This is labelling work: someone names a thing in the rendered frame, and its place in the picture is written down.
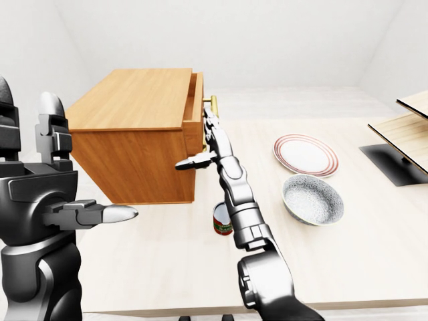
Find wooden shelf with black base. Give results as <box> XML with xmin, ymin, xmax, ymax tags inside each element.
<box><xmin>358</xmin><ymin>88</ymin><xmax>428</xmax><ymax>188</ymax></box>

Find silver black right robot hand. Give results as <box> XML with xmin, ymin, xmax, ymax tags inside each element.
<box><xmin>175</xmin><ymin>106</ymin><xmax>257</xmax><ymax>211</ymax></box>

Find white plate with red rings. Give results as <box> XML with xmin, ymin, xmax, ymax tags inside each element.
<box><xmin>272</xmin><ymin>133</ymin><xmax>340</xmax><ymax>179</ymax></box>

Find red and green tin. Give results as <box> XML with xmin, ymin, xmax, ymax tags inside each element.
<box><xmin>213</xmin><ymin>201</ymin><xmax>234</xmax><ymax>237</ymax></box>

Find wooden cabinet drawer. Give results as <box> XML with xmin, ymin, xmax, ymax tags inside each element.
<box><xmin>181</xmin><ymin>71</ymin><xmax>206</xmax><ymax>158</ymax></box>

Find patterned grey bowl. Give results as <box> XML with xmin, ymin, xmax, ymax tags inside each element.
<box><xmin>281</xmin><ymin>174</ymin><xmax>346</xmax><ymax>228</ymax></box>

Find wooden cabinet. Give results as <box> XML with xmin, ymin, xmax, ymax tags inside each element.
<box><xmin>64</xmin><ymin>68</ymin><xmax>205</xmax><ymax>206</ymax></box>

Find brass drawer handle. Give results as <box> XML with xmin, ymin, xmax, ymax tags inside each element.
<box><xmin>201</xmin><ymin>95</ymin><xmax>220</xmax><ymax>152</ymax></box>

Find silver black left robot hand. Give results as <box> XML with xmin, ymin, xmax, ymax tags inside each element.
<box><xmin>0</xmin><ymin>75</ymin><xmax>140</xmax><ymax>251</ymax></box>

